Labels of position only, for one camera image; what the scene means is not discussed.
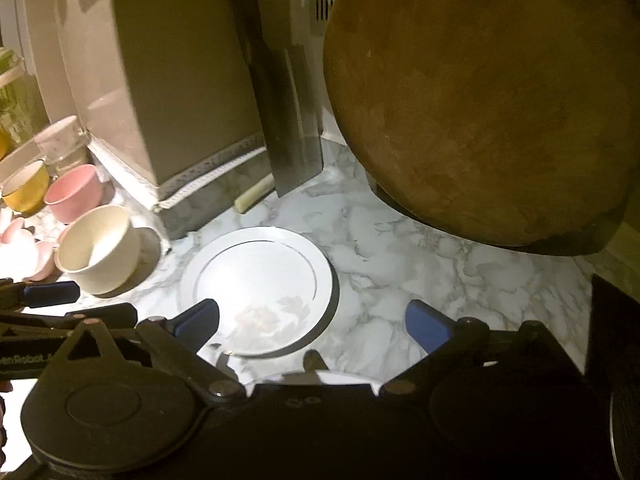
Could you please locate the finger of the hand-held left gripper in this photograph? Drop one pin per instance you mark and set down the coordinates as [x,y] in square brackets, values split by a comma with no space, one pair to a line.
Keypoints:
[50,294]
[107,314]

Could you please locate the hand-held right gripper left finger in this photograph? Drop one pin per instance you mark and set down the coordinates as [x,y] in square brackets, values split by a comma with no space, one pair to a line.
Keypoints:
[196,321]

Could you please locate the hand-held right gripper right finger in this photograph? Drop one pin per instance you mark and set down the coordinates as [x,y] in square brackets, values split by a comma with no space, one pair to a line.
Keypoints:
[426,322]

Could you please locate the white round plate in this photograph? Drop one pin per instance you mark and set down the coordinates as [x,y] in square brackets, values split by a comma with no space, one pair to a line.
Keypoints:
[260,285]

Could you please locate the pink round bowl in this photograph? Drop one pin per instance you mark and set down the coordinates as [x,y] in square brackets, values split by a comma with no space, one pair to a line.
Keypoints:
[75,192]

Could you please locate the pink heart-shaped dish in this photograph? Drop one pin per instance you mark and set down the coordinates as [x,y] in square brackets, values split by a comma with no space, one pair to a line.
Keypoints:
[44,259]

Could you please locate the cream round bowl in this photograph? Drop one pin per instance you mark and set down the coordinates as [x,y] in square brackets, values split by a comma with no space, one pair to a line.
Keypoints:
[97,252]

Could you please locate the yellow enamel bowl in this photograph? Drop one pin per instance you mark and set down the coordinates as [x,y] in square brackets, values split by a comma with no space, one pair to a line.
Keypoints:
[25,187]

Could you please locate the clear plastic container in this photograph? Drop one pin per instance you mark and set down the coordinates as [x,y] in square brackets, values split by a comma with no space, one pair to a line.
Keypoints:
[70,160]

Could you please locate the music note edge strip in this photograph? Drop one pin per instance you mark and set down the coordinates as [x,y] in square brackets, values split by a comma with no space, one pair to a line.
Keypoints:
[190,180]

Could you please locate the white patterned bowl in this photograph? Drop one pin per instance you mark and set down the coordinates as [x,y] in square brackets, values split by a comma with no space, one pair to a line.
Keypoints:
[56,135]

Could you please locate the black object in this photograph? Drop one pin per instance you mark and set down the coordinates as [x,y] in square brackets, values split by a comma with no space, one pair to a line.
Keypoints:
[617,360]

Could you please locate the green water jug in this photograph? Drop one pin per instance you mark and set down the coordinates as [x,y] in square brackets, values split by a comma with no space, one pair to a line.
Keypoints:
[12,95]

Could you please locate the steel cleaver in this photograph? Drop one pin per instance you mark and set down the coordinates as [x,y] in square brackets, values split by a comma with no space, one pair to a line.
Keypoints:
[292,115]

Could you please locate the round wooden cutting board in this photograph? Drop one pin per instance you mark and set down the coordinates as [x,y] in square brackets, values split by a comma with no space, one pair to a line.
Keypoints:
[480,100]

